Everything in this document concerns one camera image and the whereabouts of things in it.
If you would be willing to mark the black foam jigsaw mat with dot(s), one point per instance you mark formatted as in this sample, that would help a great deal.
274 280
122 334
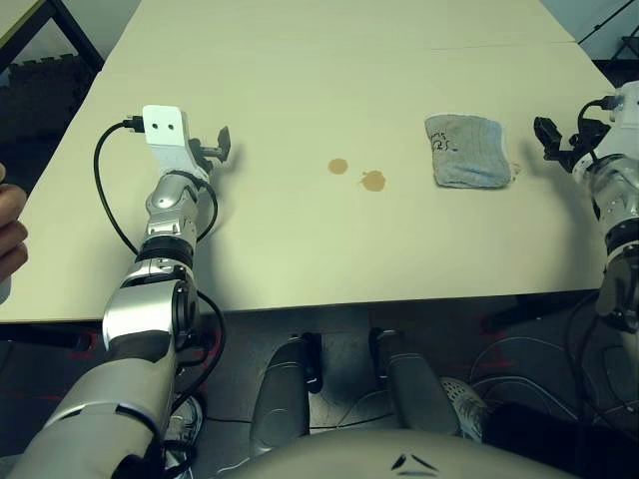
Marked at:
45 85

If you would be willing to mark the white striped sneaker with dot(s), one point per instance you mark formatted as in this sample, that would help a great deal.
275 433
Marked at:
187 419

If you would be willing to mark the black metal table frame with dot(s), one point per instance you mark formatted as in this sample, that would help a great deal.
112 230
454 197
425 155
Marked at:
80 32

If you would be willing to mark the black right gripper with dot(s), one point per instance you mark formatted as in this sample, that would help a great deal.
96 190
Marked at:
566 157

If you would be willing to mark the black table foot bar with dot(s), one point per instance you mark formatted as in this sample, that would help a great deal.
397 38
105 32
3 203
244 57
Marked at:
45 336

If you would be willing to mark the bystander bare hand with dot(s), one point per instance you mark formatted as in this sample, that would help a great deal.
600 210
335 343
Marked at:
10 204

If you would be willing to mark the grey cloth sock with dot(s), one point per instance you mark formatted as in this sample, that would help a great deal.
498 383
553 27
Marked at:
464 154

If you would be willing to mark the white mesh sneaker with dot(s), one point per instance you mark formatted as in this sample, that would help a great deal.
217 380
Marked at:
464 404

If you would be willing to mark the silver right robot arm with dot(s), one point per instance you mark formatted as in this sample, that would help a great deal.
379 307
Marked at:
616 179

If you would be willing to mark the grey robot leg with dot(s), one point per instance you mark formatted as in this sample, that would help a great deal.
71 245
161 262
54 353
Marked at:
419 389
279 399

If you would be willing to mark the yellow-edged table board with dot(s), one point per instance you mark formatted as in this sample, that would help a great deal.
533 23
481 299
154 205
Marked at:
20 17

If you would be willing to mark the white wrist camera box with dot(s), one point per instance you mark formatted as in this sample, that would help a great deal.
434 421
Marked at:
162 127
629 105

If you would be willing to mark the larger brown spill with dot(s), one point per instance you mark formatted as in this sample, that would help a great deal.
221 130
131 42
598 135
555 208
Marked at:
373 181

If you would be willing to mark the black metal stand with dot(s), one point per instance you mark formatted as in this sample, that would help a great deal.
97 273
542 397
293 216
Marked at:
599 26

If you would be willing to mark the grey robot left leg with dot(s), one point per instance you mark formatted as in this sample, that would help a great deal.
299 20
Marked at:
279 399

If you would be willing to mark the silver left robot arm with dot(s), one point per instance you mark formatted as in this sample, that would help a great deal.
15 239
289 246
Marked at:
145 309

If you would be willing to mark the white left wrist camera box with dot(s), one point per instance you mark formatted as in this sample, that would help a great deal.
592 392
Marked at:
162 127

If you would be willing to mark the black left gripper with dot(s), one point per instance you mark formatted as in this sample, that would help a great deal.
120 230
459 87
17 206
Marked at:
207 152

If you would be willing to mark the white plastic container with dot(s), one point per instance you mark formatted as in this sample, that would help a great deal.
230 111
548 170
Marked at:
4 289

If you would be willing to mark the grey robot right leg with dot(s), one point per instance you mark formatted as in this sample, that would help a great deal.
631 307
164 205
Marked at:
419 389

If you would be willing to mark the grey robot torso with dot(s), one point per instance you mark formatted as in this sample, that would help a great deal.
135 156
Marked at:
349 459

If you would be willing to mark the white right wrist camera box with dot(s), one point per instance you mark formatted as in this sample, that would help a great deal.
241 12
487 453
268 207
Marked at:
629 105

